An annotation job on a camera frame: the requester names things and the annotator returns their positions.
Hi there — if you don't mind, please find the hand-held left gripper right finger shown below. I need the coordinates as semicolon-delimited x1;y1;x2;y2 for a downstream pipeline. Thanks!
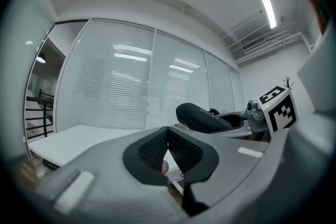
167;125;271;216

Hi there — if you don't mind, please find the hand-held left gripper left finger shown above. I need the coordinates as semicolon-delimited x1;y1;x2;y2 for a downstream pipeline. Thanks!
15;125;190;224

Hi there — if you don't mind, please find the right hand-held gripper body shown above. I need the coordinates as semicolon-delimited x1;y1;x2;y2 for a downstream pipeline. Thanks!
245;86;299;137

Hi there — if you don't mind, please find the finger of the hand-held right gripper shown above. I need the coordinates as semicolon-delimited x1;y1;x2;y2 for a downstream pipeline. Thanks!
217;111;249;129
207;125;254;139

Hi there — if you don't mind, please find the black zippered case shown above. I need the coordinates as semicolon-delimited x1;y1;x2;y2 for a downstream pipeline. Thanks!
175;102;234;134

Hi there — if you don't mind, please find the ceiling air vent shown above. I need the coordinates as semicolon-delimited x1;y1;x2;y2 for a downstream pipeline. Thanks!
240;35;267;53

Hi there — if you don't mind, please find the black metal railing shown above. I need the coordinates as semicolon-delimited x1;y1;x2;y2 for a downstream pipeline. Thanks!
25;89;55;138

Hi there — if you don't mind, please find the long ceiling light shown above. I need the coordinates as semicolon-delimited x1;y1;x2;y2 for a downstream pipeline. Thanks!
256;0;278;29

